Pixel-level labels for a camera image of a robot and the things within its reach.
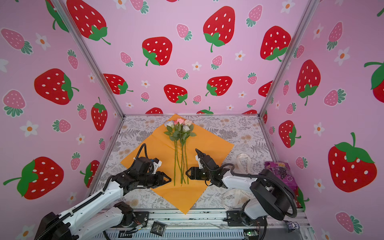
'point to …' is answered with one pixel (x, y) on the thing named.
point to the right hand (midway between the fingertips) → (188, 173)
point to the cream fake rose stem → (189, 122)
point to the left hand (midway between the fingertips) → (169, 180)
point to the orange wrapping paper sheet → (160, 147)
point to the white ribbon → (235, 198)
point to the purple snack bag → (282, 169)
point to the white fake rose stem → (173, 132)
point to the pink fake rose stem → (180, 121)
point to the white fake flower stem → (186, 132)
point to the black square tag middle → (158, 228)
